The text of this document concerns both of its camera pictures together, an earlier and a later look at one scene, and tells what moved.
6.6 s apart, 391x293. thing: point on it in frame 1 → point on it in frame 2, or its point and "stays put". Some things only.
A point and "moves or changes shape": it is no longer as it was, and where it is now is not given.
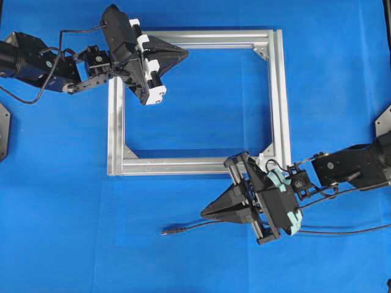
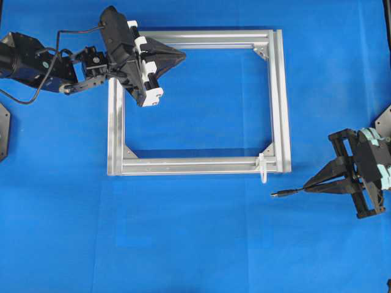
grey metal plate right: (383, 122) stays put
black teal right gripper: (273, 201) → (370, 154)
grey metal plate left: (5, 123) stays put
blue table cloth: (66, 226) stays put
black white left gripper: (128, 47) stays put
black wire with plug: (192, 226) moves or changes shape
